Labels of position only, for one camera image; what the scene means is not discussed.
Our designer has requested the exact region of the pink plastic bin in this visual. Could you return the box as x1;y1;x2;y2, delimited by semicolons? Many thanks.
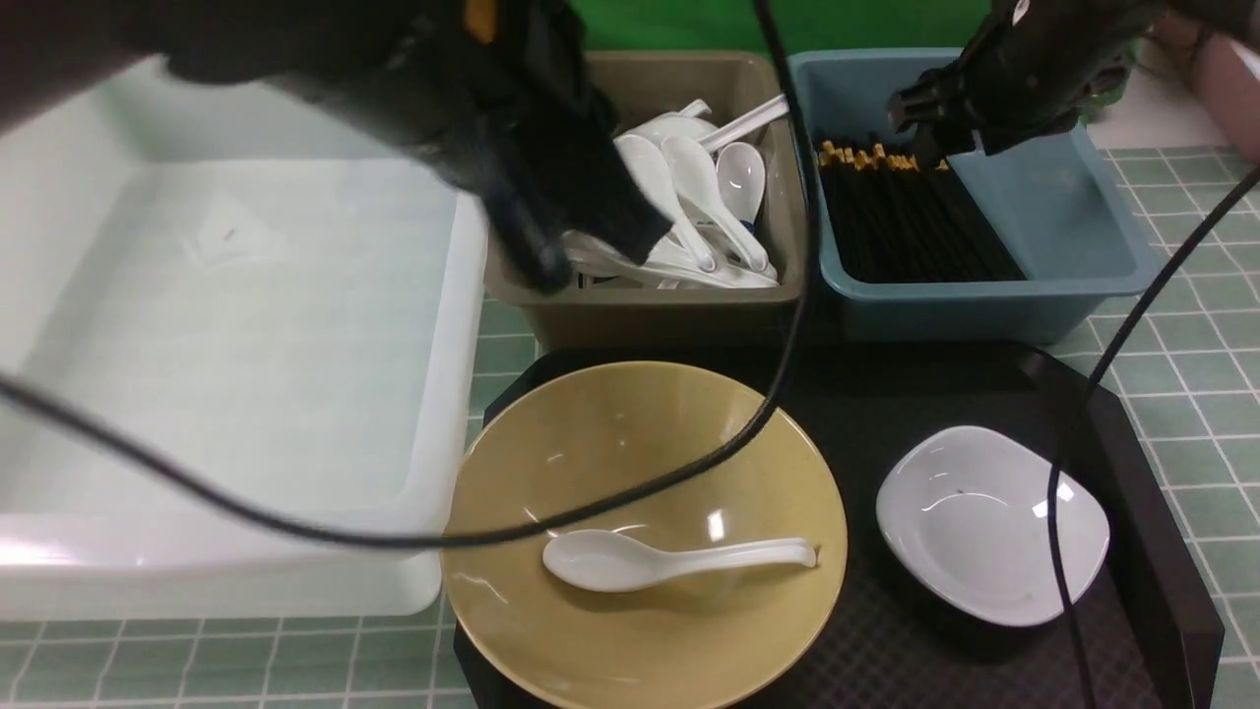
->
1153;13;1259;164

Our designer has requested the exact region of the white spoon in bin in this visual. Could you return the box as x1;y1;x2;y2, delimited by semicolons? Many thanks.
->
716;141;769;228
563;230;779;288
614;133;719;273
662;135;770;275

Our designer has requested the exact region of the brown plastic spoon bin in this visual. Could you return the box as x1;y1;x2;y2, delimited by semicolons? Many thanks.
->
485;52;810;351

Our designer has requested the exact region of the yellow noodle bowl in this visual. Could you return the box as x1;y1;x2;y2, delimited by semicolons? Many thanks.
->
441;360;848;708

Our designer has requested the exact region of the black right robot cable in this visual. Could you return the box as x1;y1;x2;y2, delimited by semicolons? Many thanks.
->
1045;162;1260;709

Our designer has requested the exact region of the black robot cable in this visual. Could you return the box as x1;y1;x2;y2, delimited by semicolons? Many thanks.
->
1045;162;1260;709
0;0;814;549

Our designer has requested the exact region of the blue plastic chopstick bin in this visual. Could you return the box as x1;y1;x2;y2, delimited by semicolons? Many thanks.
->
790;47;1160;346

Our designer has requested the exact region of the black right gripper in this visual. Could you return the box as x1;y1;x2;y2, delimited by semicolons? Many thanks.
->
887;1;1153;165

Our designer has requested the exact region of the white square side dish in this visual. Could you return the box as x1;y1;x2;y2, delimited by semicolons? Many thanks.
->
876;424;1063;628

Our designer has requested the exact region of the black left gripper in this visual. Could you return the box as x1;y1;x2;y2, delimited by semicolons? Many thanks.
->
168;0;675;293

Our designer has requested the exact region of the pile of black chopsticks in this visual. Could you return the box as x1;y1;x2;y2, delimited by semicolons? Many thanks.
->
816;139;1027;285

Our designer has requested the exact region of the black serving tray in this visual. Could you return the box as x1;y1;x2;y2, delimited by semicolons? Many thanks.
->
455;343;1223;709

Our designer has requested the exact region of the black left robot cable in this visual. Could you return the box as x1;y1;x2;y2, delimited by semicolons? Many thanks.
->
0;0;814;549

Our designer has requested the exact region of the white soup spoon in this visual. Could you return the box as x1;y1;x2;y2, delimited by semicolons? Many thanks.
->
541;530;818;593

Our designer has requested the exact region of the large white plastic tub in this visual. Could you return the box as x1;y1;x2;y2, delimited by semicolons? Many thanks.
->
1;63;488;622

